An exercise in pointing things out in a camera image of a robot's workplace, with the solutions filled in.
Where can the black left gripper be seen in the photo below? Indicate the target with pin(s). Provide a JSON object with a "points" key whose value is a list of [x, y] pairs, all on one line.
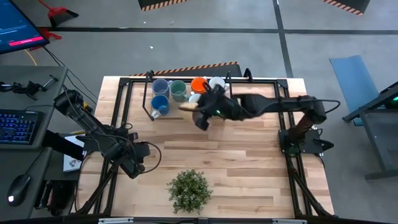
{"points": [[127, 160]]}

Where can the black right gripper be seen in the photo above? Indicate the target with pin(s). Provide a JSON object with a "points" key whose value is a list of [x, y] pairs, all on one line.
{"points": [[225, 107]]}

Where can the orange mug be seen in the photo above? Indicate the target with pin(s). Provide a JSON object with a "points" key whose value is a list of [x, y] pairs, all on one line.
{"points": [[198, 84]]}

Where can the sage green faceted mug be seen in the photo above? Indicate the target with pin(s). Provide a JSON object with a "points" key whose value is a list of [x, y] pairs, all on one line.
{"points": [[178, 90]]}

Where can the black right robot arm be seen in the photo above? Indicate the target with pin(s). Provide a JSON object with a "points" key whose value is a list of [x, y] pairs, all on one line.
{"points": [[280, 105]]}

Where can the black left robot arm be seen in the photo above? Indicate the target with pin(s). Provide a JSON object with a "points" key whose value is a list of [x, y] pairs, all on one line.
{"points": [[81, 115]]}

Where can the black hazard striped mat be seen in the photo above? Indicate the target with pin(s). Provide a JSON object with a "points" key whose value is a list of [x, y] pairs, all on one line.
{"points": [[161, 3], [202, 71], [348, 4]]}

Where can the blue mug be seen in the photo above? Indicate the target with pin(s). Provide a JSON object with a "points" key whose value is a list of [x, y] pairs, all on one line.
{"points": [[160, 105]]}

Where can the lavender mug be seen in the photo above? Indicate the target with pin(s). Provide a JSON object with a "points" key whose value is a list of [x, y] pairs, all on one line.
{"points": [[160, 87]]}

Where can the small potted green plant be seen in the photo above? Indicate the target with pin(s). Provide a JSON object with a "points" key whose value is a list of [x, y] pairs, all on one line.
{"points": [[189, 191]]}

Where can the black metal mug rack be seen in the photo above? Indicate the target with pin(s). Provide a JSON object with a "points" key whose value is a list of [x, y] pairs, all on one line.
{"points": [[145, 93]]}

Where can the white booklet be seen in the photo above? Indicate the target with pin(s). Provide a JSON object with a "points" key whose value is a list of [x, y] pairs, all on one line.
{"points": [[73, 160]]}

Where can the black computer mouse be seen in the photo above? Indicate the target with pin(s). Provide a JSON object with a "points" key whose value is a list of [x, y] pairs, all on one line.
{"points": [[18, 189]]}

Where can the black backlit keyboard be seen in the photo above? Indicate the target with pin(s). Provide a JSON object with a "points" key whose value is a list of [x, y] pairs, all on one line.
{"points": [[17, 126]]}

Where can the black clamp tool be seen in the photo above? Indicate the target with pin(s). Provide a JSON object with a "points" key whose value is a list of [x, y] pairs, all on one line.
{"points": [[28, 88]]}

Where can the grey desk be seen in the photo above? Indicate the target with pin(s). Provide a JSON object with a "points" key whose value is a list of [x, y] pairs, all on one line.
{"points": [[18, 90]]}

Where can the blue floor mat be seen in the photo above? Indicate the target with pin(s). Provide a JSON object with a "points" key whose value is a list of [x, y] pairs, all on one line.
{"points": [[354, 84]]}

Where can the red dustpan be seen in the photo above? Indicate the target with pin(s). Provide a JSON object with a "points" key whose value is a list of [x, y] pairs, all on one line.
{"points": [[59, 12]]}

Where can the grey side table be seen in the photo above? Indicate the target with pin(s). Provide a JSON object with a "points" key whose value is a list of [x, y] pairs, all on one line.
{"points": [[379, 124]]}

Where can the computer monitor blue screen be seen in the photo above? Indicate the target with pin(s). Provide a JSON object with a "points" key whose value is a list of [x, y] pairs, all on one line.
{"points": [[18, 28]]}

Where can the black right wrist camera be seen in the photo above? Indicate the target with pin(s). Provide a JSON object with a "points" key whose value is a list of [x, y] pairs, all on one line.
{"points": [[201, 121]]}

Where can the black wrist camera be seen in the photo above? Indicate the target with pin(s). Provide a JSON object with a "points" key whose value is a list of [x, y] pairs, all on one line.
{"points": [[141, 150], [201, 121]]}

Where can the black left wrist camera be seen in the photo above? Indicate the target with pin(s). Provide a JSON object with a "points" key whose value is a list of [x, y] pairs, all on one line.
{"points": [[141, 150]]}

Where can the black aluminium table frame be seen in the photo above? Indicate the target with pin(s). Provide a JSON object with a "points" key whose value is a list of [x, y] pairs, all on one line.
{"points": [[280, 91]]}

